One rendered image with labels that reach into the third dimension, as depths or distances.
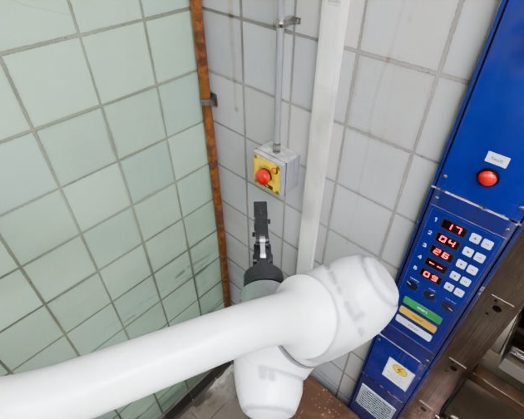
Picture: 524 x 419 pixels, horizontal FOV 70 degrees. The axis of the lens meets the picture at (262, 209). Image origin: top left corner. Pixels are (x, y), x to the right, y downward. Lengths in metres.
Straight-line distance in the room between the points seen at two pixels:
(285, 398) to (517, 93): 0.53
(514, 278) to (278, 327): 0.55
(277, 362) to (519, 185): 0.46
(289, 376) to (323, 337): 0.13
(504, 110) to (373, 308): 0.36
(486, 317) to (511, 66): 0.52
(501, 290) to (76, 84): 0.96
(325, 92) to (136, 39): 0.45
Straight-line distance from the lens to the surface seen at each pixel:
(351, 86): 0.80
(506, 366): 0.80
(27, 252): 1.06
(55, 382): 0.43
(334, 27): 0.77
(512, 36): 0.64
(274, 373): 0.57
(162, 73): 1.03
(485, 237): 0.78
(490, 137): 0.69
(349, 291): 0.47
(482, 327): 0.97
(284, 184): 0.94
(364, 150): 0.83
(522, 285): 0.86
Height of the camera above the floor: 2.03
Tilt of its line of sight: 42 degrees down
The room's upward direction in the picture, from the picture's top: straight up
